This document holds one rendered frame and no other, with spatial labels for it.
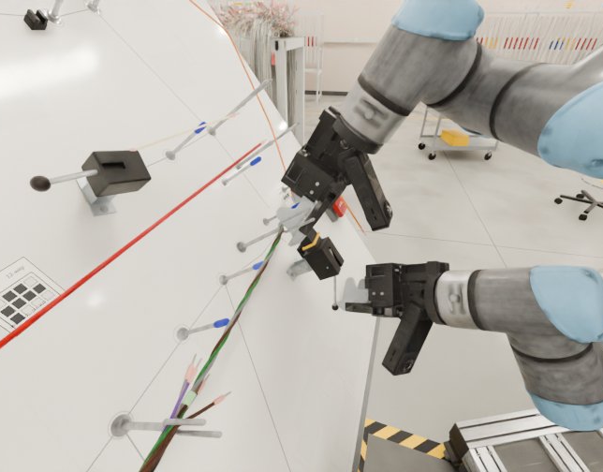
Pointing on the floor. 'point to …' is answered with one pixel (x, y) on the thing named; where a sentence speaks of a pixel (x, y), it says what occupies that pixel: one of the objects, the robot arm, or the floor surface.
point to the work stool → (591, 199)
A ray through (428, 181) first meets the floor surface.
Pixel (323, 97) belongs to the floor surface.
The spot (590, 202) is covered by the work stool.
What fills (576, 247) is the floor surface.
